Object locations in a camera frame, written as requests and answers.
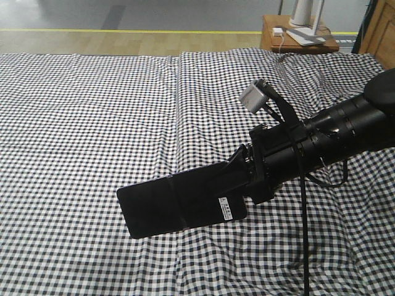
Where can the white power adapter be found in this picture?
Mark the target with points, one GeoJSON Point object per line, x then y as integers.
{"type": "Point", "coordinates": [277, 31]}

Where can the wooden bedside table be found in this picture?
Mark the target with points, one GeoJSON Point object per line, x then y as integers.
{"type": "Point", "coordinates": [280, 37]}

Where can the black white checkered bedsheet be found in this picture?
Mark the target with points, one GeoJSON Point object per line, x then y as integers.
{"type": "Point", "coordinates": [75, 128]}

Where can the black foldable smartphone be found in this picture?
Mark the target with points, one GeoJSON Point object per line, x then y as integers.
{"type": "Point", "coordinates": [199, 197]}

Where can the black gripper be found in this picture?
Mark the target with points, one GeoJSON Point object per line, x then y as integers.
{"type": "Point", "coordinates": [273, 159]}

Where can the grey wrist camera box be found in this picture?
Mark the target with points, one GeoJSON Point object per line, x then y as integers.
{"type": "Point", "coordinates": [253, 97]}

